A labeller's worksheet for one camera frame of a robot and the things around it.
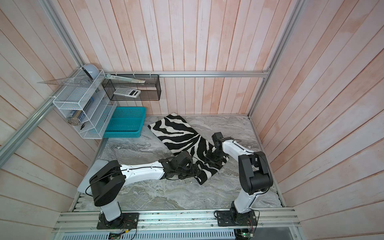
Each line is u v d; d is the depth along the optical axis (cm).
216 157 78
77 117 76
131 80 90
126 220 73
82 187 82
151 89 107
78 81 84
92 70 83
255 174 48
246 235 69
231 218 72
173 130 108
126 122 104
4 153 50
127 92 98
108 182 48
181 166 67
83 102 76
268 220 75
